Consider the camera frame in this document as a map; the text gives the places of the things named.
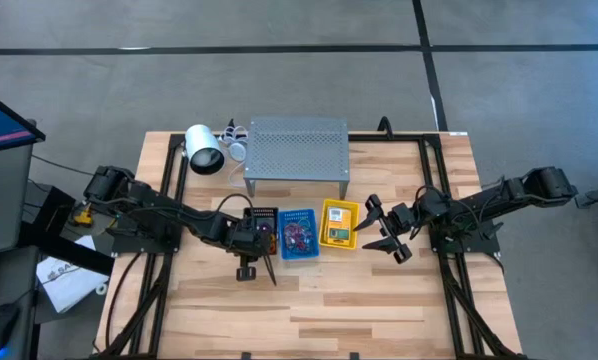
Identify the yellow plastic basket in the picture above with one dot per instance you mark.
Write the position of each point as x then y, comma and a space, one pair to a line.
323, 220

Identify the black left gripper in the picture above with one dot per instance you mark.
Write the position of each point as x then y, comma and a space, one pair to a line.
249, 237

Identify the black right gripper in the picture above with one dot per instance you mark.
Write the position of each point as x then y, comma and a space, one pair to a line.
401, 222

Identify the yellow pack with green window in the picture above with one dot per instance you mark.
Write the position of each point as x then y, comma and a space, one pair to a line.
340, 222

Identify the grey perforated metal shelf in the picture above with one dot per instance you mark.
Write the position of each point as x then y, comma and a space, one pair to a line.
296, 150

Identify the black desk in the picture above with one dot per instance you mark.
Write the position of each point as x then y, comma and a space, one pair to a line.
9, 275

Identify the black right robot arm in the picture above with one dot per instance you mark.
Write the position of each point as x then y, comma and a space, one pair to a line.
504, 197

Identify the white tape roll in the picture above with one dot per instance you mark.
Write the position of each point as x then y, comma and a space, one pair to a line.
97, 288

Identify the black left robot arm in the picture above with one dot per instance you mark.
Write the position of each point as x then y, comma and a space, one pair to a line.
169, 210

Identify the blue plastic basket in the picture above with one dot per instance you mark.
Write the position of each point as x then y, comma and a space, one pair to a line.
299, 215

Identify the white round puck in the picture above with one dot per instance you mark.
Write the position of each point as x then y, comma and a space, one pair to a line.
237, 151

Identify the computer monitor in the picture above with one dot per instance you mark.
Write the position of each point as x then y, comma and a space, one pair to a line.
4, 200

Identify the black diagonal stand bar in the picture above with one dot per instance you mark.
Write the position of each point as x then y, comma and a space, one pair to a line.
69, 252

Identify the white paper sheet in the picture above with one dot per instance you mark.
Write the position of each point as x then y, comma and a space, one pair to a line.
64, 280

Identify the yellow black clamp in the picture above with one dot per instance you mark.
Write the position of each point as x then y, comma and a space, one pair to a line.
83, 216

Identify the black table clamp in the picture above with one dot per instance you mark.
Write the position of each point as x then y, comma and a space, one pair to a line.
231, 123
385, 126

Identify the black plastic basket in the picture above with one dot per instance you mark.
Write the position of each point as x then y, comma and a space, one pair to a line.
259, 211

